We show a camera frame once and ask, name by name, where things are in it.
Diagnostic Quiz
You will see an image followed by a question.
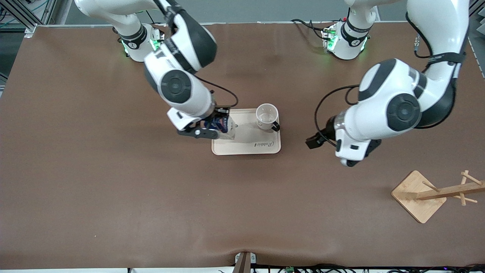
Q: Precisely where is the blue milk carton green cap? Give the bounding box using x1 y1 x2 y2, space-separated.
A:
203 116 236 141

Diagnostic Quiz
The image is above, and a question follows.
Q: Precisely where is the white smiley cup black handle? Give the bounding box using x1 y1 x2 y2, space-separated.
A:
256 103 281 132

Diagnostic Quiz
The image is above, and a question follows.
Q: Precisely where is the beige plastic tray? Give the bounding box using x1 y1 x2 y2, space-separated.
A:
211 108 282 156

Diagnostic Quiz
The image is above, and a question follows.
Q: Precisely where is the brown table cover mat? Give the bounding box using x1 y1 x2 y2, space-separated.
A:
0 22 485 270

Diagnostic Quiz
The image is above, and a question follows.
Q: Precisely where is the wooden mug stand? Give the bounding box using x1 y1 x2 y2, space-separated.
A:
391 170 485 224

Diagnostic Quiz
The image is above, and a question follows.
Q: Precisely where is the black base cable bundle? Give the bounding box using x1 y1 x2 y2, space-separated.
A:
291 18 330 41

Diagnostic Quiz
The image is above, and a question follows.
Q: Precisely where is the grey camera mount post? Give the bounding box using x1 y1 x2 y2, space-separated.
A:
235 251 257 273

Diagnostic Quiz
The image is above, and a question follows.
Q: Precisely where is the aluminium frame profile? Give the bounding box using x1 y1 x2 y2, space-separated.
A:
0 0 58 38
468 0 485 31

